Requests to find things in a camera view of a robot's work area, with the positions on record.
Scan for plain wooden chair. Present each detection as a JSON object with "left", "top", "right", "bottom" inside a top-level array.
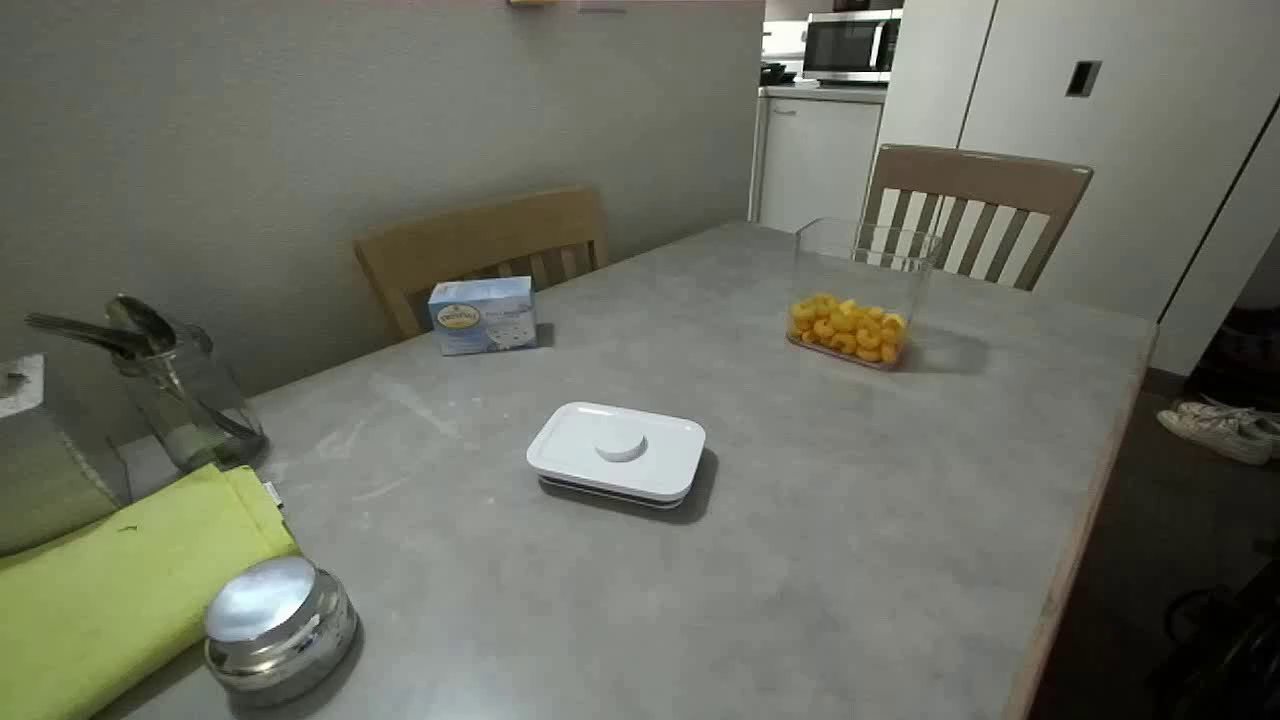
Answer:
[{"left": 350, "top": 185, "right": 610, "bottom": 345}]

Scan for metal tongs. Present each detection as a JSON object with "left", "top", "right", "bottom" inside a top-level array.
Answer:
[{"left": 25, "top": 306, "right": 155, "bottom": 365}]

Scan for clear plastic bin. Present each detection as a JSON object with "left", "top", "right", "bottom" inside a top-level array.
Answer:
[{"left": 0, "top": 396, "right": 137, "bottom": 558}]

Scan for silver microwave oven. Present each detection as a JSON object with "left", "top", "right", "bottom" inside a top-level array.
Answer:
[{"left": 800, "top": 7, "right": 906, "bottom": 86}]

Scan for white rectangular container lid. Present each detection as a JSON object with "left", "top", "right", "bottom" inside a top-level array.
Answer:
[{"left": 523, "top": 401, "right": 713, "bottom": 512}]

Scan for wooden chair with white slats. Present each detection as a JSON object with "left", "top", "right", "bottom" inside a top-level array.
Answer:
[{"left": 851, "top": 138, "right": 1094, "bottom": 294}]

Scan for metal spoon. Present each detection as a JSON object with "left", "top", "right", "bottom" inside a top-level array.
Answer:
[{"left": 108, "top": 290, "right": 191, "bottom": 356}]

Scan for white kitchen cabinet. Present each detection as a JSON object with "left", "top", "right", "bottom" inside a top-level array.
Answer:
[{"left": 748, "top": 85, "right": 891, "bottom": 261}]

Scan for black wall plate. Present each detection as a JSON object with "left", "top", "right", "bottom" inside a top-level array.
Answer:
[{"left": 1065, "top": 56, "right": 1109, "bottom": 101}]

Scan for green folded cloth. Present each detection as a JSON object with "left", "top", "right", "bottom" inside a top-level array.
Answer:
[{"left": 0, "top": 461, "right": 298, "bottom": 720}]

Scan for orange puffed snacks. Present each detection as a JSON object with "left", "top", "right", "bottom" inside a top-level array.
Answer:
[{"left": 789, "top": 290, "right": 912, "bottom": 370}]

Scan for small blue cardboard box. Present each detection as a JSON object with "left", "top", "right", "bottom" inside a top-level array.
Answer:
[{"left": 422, "top": 271, "right": 540, "bottom": 361}]

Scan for white shoe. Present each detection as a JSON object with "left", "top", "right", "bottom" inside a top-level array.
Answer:
[
  {"left": 1191, "top": 396, "right": 1280, "bottom": 438},
  {"left": 1151, "top": 401, "right": 1280, "bottom": 469}
]

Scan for clear plastic food container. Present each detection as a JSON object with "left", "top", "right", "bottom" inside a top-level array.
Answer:
[{"left": 789, "top": 212, "right": 940, "bottom": 375}]

